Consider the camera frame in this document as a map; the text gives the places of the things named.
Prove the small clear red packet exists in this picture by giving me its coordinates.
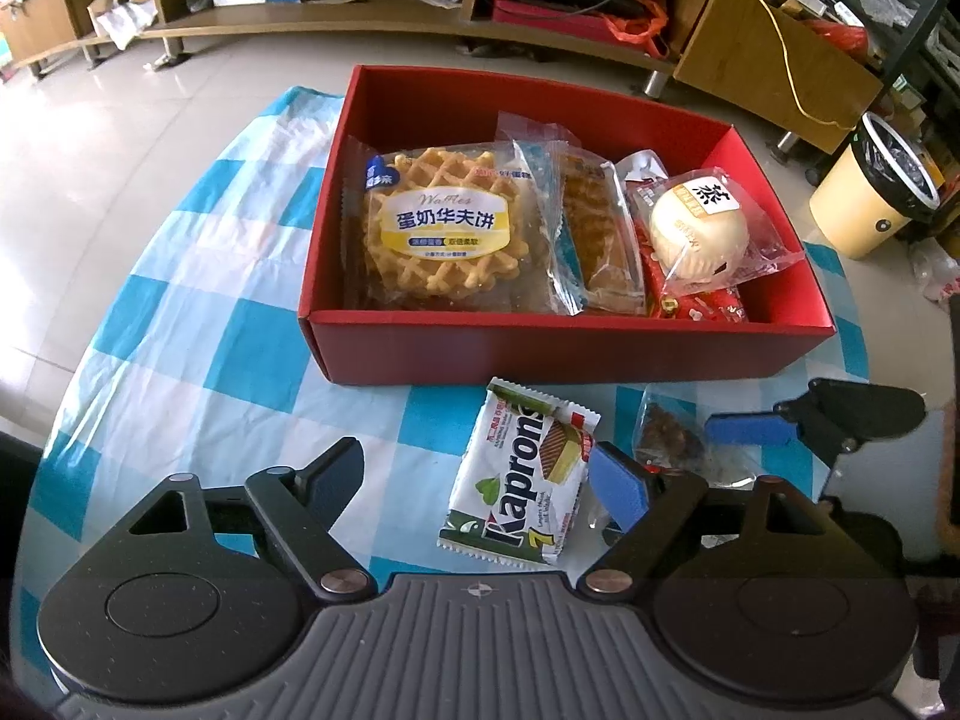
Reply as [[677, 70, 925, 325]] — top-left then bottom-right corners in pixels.
[[616, 152, 668, 192]]

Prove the round pastry packet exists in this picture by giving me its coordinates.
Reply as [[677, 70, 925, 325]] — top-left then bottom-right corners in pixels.
[[645, 169, 807, 293]]

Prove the red flat box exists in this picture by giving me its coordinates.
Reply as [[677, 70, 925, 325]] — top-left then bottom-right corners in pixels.
[[491, 0, 608, 35]]

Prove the waffle packet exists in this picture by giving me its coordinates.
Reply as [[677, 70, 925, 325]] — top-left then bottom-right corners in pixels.
[[343, 141, 556, 312]]

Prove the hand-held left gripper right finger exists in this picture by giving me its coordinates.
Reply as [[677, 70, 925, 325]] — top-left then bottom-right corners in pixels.
[[577, 439, 875, 605]]

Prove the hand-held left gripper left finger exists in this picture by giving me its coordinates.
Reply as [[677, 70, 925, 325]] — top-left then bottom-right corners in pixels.
[[90, 435, 376, 605]]

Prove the red snack packet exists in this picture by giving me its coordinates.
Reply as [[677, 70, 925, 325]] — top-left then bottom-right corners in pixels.
[[630, 180, 751, 322]]

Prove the cream waste bin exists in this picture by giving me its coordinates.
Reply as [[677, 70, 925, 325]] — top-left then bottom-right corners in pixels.
[[808, 111, 942, 260]]

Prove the white green wafer packet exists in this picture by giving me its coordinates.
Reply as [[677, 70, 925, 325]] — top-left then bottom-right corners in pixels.
[[437, 379, 601, 567]]

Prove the wooden television stand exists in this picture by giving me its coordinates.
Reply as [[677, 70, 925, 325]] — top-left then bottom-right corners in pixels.
[[0, 0, 886, 155]]

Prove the black metal shelf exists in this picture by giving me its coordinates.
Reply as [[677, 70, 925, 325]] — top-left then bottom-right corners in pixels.
[[840, 0, 960, 158]]

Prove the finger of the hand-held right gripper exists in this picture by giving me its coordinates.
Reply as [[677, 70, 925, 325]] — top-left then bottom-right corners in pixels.
[[707, 379, 927, 470]]

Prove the clear brown snack packet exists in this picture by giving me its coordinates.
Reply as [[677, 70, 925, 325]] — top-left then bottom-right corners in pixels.
[[634, 384, 758, 492]]

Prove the red cardboard box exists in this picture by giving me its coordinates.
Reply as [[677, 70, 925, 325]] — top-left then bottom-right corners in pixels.
[[298, 64, 837, 389]]

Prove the open brown cardboard box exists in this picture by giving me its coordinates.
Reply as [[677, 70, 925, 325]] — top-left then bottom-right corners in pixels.
[[88, 0, 158, 50]]

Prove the white plastic bag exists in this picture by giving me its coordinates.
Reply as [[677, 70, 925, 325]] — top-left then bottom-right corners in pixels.
[[911, 247, 960, 301]]

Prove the red plastic bag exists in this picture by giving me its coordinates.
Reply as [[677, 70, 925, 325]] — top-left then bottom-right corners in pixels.
[[814, 19, 867, 53]]

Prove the yellow cable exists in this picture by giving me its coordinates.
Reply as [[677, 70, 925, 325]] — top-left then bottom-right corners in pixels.
[[739, 0, 860, 128]]

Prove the blue checkered tablecloth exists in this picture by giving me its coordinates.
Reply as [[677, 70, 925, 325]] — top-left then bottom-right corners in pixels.
[[19, 86, 875, 661]]

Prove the milk cake packet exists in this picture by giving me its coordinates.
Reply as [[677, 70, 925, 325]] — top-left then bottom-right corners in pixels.
[[514, 139, 647, 316]]

